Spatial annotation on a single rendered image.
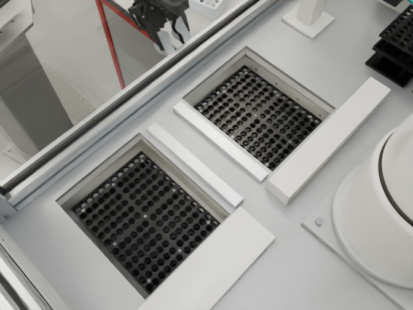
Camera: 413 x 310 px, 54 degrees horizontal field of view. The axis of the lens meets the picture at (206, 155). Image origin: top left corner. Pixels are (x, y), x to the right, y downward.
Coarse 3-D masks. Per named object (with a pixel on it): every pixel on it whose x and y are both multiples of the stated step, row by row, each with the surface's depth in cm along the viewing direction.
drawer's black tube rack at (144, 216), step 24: (144, 168) 80; (120, 192) 78; (144, 192) 78; (168, 192) 78; (96, 216) 79; (120, 216) 76; (144, 216) 76; (168, 216) 76; (192, 216) 79; (120, 240) 73; (144, 240) 73; (168, 240) 73; (192, 240) 73; (144, 264) 71; (168, 264) 71; (144, 288) 69
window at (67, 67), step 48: (0, 0) 46; (48, 0) 51; (96, 0) 57; (144, 0) 64; (192, 0) 73; (240, 0) 85; (0, 48) 50; (48, 48) 56; (96, 48) 63; (144, 48) 72; (0, 96) 55; (48, 96) 62; (96, 96) 70; (0, 144) 61; (48, 144) 69
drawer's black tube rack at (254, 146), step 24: (240, 96) 89; (264, 96) 89; (216, 120) 86; (240, 120) 86; (264, 120) 86; (288, 120) 86; (312, 120) 86; (240, 144) 83; (264, 144) 83; (288, 144) 83
